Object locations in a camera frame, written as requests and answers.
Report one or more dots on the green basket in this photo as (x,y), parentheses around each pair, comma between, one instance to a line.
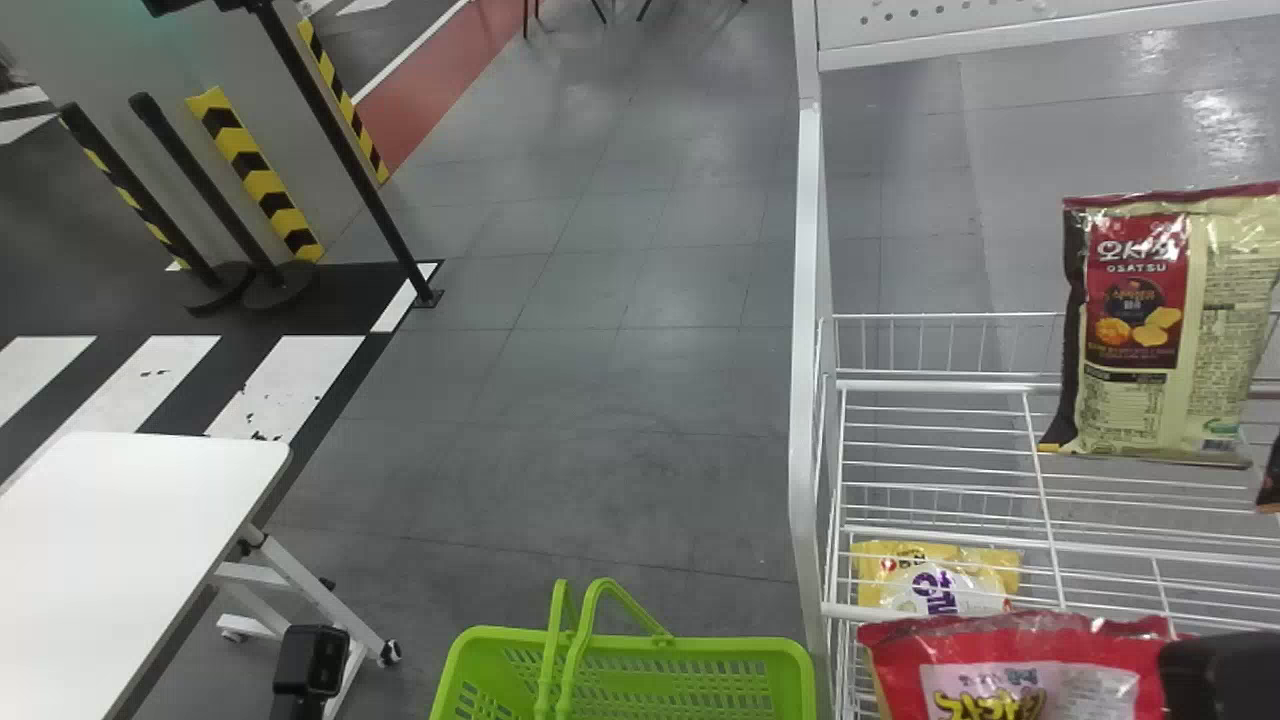
(640,680)

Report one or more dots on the yellow snack packet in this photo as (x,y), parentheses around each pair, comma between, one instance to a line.
(905,572)

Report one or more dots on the red snack packet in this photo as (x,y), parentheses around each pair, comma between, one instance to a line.
(900,665)

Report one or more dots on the beige snack packet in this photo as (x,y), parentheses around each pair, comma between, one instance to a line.
(1215,330)

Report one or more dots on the black pole stand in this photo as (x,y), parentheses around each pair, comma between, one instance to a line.
(335,145)

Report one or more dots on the white side table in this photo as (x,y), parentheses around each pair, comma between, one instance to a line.
(110,540)

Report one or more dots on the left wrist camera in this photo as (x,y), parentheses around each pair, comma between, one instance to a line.
(310,660)

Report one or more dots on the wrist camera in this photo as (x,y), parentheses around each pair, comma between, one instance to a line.
(310,660)
(1225,675)

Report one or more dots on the yellow black striped post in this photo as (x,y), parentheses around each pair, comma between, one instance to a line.
(125,185)

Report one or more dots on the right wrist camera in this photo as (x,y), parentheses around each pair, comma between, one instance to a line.
(1225,675)

